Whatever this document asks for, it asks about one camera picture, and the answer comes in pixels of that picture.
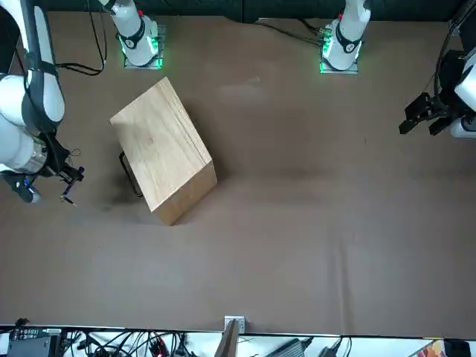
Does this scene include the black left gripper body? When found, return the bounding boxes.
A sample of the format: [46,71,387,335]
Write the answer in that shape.
[425,50,466,122]

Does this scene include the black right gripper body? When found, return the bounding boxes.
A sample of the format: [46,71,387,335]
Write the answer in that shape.
[43,138,74,180]

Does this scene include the wooden drawer box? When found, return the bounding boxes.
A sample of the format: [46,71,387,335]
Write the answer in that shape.
[109,76,219,227]

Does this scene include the black box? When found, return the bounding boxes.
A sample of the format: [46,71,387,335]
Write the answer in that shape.
[444,338,472,357]

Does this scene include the colourful printed card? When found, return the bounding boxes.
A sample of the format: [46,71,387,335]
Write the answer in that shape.
[411,338,446,357]

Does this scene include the black power adapter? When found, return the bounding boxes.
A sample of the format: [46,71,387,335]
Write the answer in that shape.
[318,336,353,357]

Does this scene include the grey power adapter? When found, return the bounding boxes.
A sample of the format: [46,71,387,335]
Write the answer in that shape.
[266,336,312,357]

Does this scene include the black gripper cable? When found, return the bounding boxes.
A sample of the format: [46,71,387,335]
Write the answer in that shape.
[432,0,476,98]

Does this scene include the black drawer handle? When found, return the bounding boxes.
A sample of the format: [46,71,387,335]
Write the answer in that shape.
[118,151,144,198]

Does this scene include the grey metal frame bar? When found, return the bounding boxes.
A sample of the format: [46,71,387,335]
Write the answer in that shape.
[447,0,476,35]

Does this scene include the black arm cable white tag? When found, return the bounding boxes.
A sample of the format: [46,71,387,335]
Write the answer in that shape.
[54,0,109,77]

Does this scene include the black base cable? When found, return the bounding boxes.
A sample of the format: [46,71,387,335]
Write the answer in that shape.
[254,17,327,48]

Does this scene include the metal camera post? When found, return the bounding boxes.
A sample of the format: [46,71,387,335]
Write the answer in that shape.
[215,315,247,357]

